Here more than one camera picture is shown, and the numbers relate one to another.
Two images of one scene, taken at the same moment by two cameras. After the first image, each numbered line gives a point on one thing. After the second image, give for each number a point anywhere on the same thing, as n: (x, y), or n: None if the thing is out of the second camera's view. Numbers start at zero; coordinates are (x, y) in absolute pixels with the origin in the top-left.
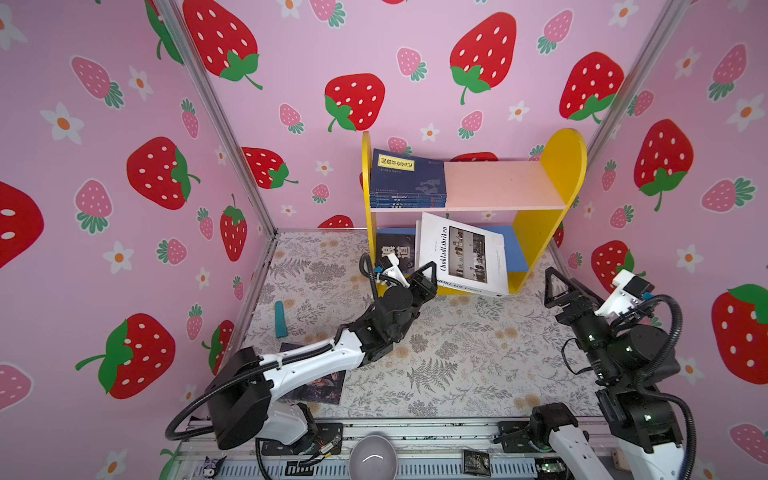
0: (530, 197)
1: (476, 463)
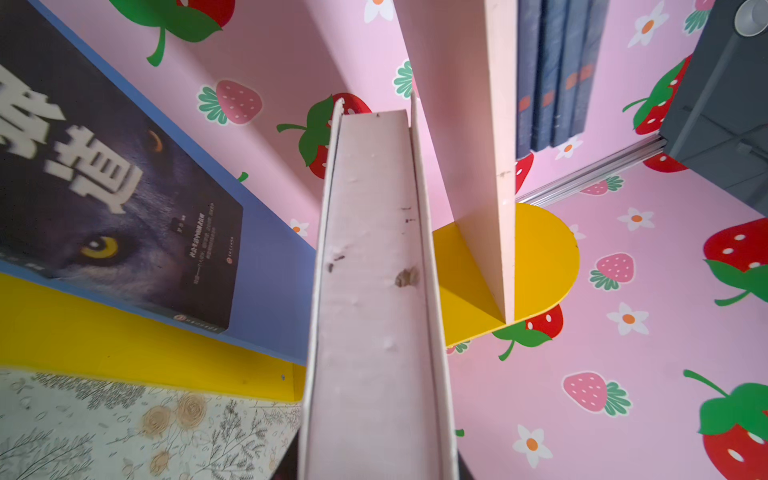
0: (500, 262)
1: None
